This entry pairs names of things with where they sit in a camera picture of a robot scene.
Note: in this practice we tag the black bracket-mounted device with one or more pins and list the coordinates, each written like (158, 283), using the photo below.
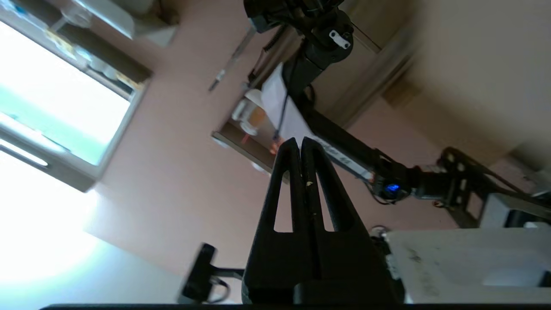
(200, 275)

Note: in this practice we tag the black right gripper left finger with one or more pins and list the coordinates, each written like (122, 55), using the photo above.
(275, 267)

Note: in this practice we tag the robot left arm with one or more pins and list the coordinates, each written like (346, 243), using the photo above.
(327, 47)

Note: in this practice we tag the white air conditioner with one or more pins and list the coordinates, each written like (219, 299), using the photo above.
(125, 17)

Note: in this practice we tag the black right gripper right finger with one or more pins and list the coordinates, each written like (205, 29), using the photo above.
(344, 258)

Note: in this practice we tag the bright window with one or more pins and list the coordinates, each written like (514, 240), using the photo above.
(51, 94)

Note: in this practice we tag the wall niche shelf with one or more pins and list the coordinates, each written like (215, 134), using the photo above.
(249, 125)

